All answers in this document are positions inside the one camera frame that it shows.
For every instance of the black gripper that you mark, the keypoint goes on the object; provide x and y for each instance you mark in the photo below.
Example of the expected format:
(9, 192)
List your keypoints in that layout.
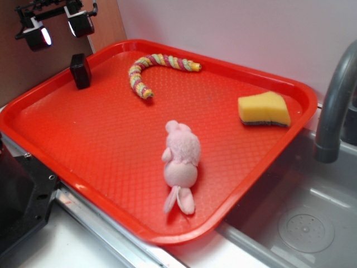
(36, 34)

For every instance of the small black box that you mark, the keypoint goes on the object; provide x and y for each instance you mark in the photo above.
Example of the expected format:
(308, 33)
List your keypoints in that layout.
(80, 70)

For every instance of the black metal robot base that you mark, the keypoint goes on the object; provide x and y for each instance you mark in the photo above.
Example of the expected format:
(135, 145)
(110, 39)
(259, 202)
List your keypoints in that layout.
(27, 191)

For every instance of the light wooden board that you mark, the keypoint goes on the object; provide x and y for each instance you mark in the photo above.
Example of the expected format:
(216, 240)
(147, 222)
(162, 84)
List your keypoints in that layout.
(109, 29)

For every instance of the brown cardboard sheet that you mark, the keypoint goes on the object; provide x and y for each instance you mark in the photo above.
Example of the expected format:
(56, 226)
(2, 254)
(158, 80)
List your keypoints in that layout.
(21, 68)

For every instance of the red plastic tray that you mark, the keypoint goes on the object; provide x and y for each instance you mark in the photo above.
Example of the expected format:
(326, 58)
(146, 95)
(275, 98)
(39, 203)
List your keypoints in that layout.
(106, 142)

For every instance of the pink plush bunny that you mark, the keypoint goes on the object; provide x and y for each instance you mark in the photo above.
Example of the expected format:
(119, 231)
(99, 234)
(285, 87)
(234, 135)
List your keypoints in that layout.
(181, 157)

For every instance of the yellow sponge with grey pad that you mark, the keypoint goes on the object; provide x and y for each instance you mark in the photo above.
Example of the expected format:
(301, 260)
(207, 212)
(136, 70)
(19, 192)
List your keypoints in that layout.
(268, 108)

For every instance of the grey toy faucet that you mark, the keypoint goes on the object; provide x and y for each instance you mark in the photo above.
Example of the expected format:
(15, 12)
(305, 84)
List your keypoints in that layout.
(337, 120)

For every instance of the grey plastic sink basin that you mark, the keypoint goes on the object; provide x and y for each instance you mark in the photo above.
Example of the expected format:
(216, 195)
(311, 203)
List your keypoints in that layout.
(300, 212)

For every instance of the multicoloured twisted rope toy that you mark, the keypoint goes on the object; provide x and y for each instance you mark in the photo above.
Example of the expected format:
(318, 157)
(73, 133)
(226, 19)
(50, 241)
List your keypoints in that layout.
(145, 62)

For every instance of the silver metal rail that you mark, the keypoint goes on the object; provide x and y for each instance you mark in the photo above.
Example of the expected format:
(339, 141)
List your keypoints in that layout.
(78, 234)

